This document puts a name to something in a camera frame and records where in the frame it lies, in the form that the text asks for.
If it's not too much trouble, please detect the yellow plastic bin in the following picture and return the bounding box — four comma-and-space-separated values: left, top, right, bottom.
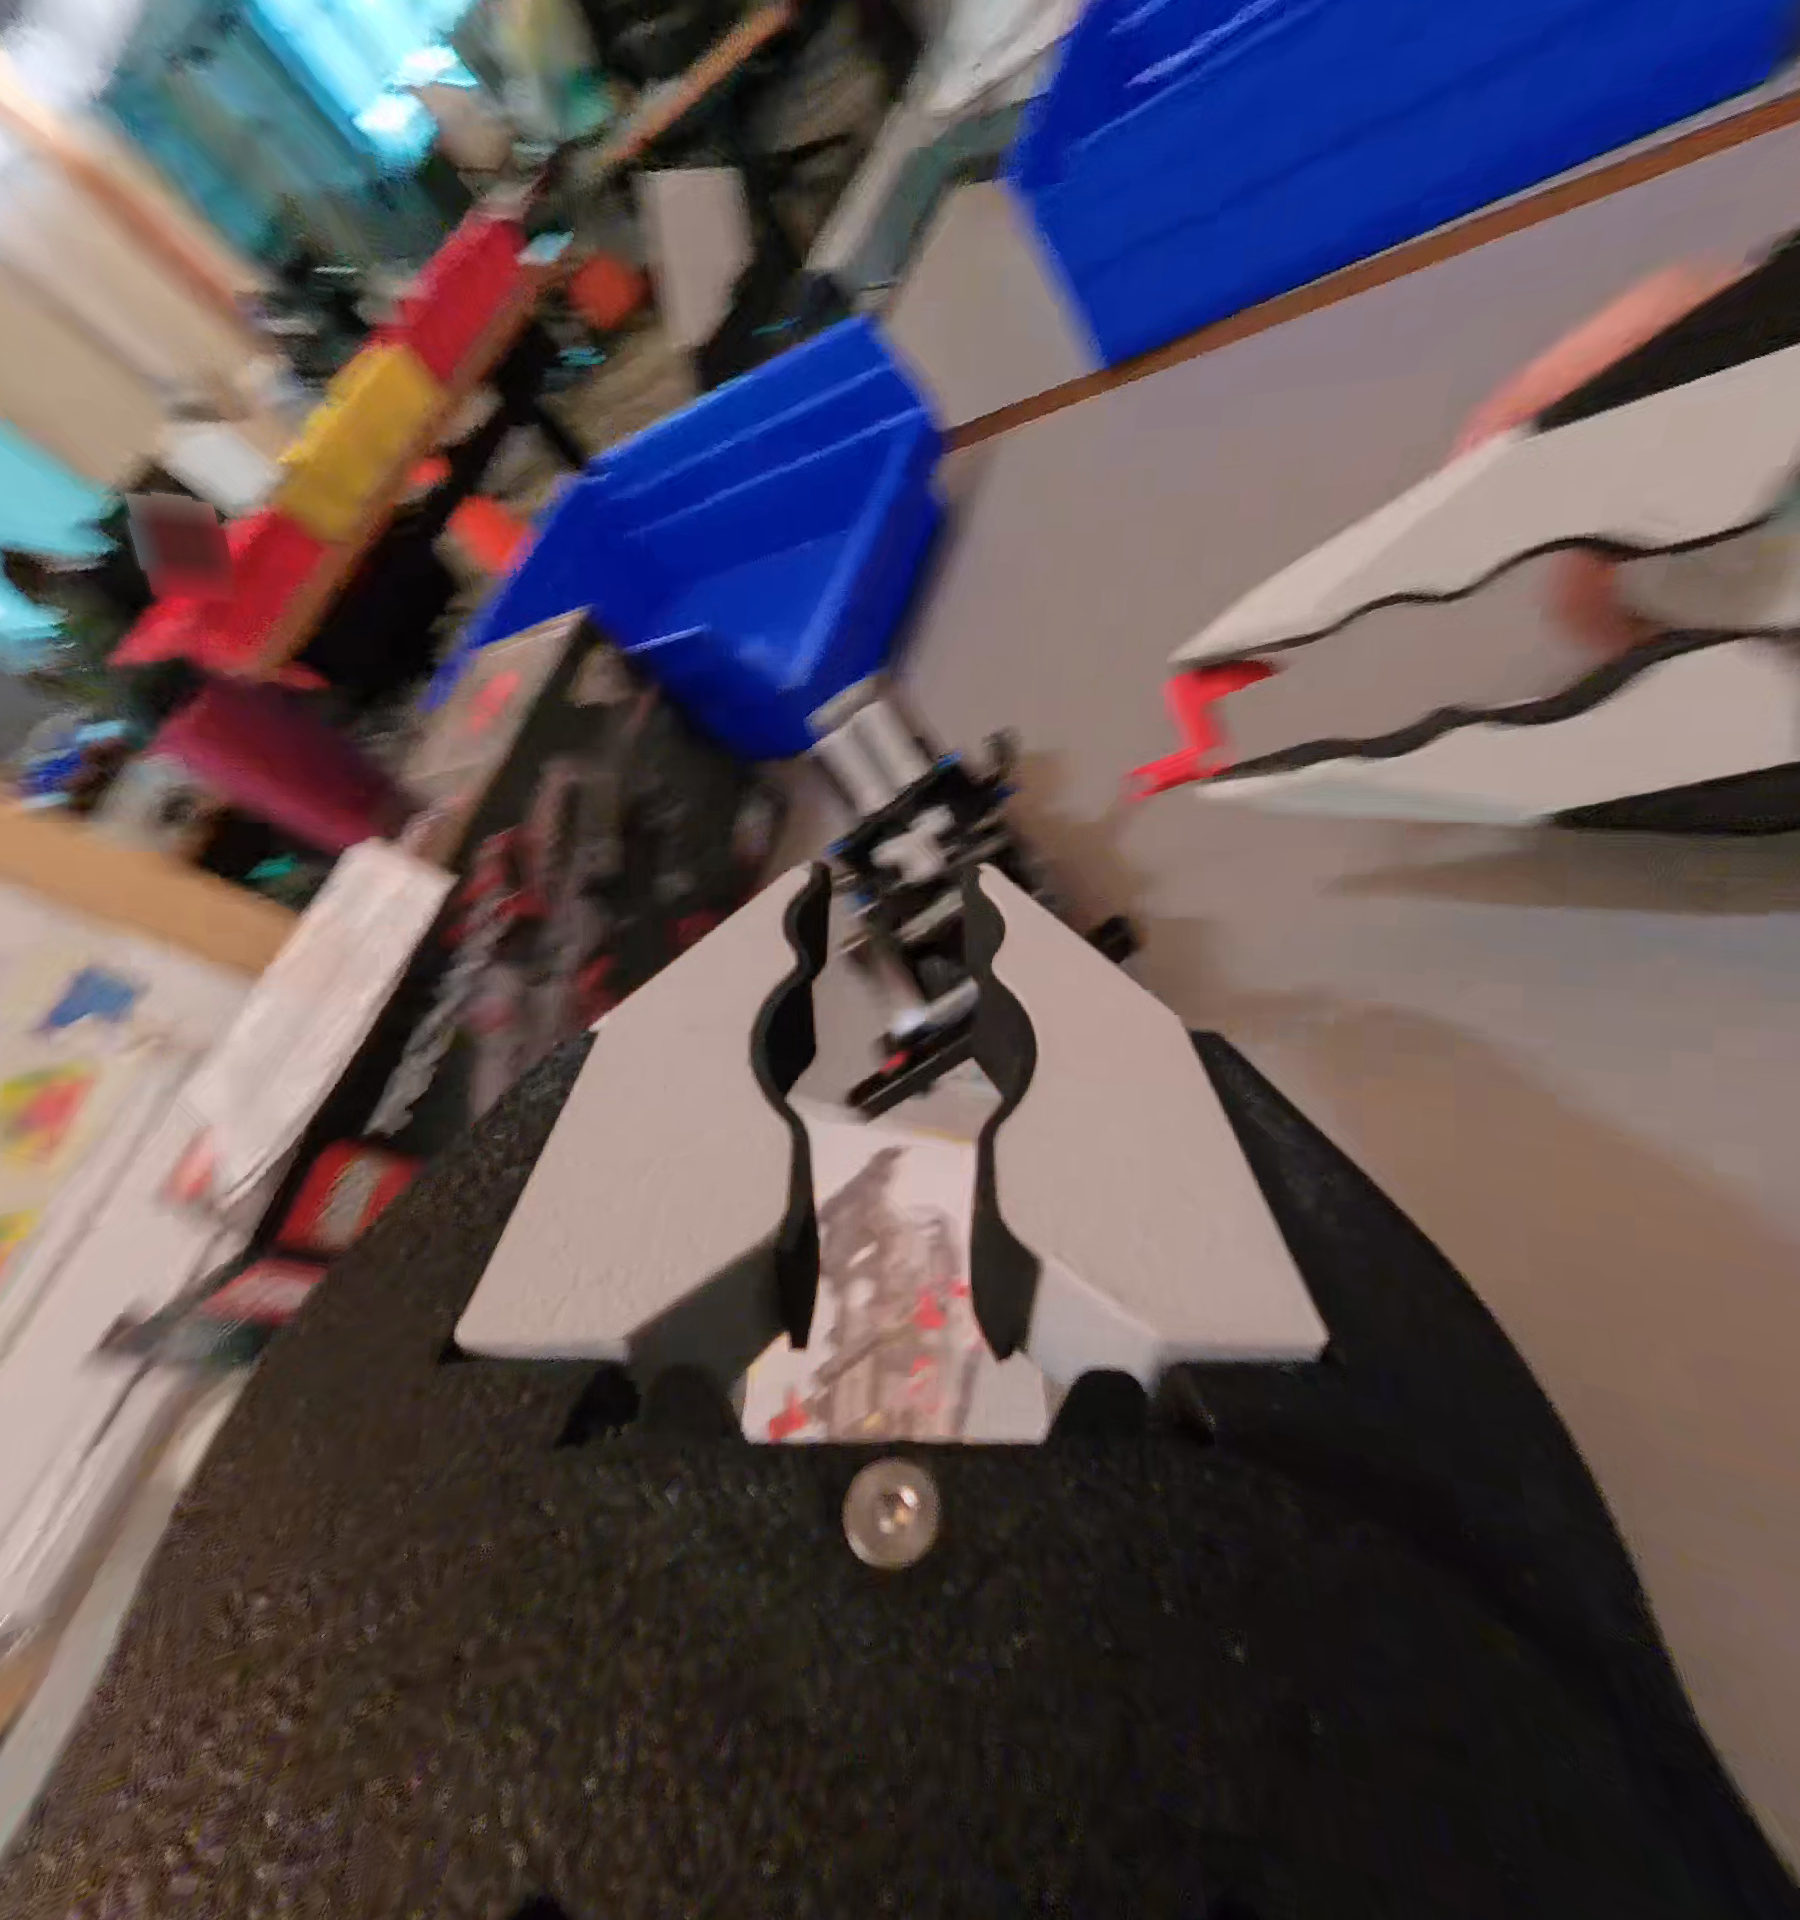
272, 340, 455, 545

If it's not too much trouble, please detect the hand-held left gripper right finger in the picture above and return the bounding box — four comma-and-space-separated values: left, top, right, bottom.
957, 865, 1331, 1408

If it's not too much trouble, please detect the blue plastic bin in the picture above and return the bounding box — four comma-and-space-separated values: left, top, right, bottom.
1000, 0, 1800, 371
428, 313, 953, 763

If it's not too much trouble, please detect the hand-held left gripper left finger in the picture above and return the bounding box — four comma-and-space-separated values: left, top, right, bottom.
451, 863, 840, 1368

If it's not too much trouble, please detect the dark toy set box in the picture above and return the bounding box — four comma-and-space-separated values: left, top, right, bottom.
104, 605, 805, 1369

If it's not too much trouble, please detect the red plastic bin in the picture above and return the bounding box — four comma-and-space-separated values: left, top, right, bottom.
106, 506, 338, 680
383, 213, 542, 383

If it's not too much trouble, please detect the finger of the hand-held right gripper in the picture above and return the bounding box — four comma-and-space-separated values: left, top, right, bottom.
1172, 330, 1800, 669
1197, 629, 1800, 826

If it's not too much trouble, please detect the instruction poster sheet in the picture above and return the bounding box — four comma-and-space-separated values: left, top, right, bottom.
0, 750, 307, 1786

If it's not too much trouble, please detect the toy vehicle model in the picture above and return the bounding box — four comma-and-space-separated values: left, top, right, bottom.
814, 681, 1145, 1123

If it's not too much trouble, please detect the grey desk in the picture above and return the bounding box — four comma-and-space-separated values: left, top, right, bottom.
0, 61, 1800, 1920

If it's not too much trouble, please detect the red toy claw piece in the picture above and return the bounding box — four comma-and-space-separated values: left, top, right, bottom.
1126, 656, 1279, 802

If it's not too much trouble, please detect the maroon cylinder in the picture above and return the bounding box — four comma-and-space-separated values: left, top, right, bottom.
157, 681, 411, 860

